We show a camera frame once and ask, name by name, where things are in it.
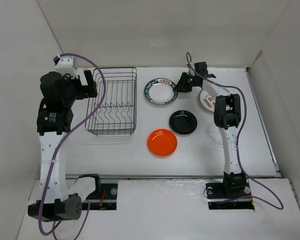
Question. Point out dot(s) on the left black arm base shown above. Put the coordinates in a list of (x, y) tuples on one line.
[(105, 199)]

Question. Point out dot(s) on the clear plastic dish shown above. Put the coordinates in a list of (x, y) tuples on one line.
[(214, 134)]

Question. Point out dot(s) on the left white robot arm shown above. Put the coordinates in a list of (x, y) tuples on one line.
[(60, 91)]

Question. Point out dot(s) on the black small plate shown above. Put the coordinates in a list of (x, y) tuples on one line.
[(183, 122)]

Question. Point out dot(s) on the white plate red characters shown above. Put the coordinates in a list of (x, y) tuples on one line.
[(207, 101)]

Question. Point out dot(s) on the orange plate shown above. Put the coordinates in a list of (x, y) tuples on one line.
[(162, 143)]

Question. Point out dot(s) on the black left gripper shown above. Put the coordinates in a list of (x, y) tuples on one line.
[(85, 91)]

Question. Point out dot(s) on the green rimmed white plate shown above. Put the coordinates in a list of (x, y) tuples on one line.
[(160, 91)]

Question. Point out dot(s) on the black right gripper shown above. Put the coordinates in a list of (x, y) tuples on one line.
[(181, 86)]

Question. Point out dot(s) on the grey wire dish rack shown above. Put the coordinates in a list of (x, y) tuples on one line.
[(117, 114)]

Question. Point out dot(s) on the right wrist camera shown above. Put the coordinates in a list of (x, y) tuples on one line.
[(201, 68)]

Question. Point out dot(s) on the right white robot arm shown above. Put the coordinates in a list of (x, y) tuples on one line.
[(227, 117)]

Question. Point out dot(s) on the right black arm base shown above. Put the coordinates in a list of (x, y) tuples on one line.
[(218, 199)]

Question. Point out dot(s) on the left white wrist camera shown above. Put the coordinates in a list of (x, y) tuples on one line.
[(65, 65)]

